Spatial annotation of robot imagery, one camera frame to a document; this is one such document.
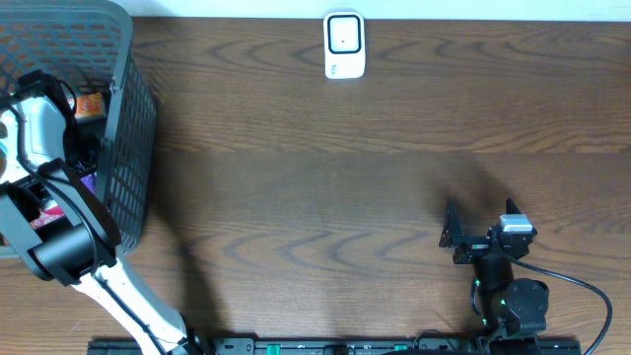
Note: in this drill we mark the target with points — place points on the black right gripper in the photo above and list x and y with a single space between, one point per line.
479 245

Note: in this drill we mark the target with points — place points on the orange snack box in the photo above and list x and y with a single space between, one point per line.
90 107

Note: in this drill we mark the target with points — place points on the purple red pad packet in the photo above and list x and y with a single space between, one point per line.
51 211

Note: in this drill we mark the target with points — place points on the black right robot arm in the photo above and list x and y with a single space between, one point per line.
510 307

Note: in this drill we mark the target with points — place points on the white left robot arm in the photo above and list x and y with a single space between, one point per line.
58 227

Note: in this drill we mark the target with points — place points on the white barcode scanner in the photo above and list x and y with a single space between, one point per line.
344 45

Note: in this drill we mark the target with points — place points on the dark grey plastic basket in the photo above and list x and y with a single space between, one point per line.
88 45

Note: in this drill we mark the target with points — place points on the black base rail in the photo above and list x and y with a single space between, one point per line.
432 344

